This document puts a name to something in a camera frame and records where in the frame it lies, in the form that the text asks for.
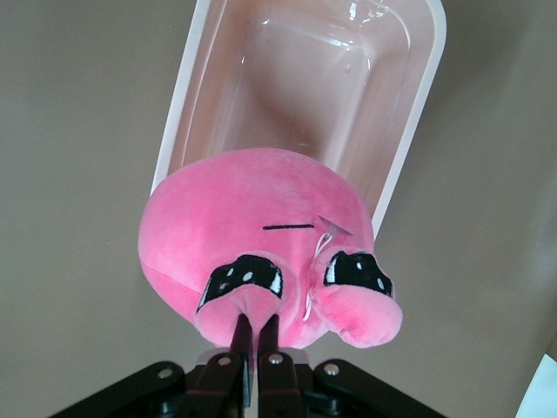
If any clear plastic box base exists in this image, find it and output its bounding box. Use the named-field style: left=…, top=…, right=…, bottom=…
left=151, top=0, right=448, bottom=239

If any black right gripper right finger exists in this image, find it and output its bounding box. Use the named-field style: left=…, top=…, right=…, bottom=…
left=258, top=315, right=305, bottom=418

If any brown table mat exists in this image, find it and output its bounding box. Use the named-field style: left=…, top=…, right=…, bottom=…
left=0, top=0, right=557, bottom=418

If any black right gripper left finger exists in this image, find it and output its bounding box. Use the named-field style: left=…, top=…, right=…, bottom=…
left=186, top=313, right=252, bottom=418

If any pink plush toy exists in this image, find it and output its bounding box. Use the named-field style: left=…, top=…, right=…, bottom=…
left=138, top=146, right=404, bottom=352

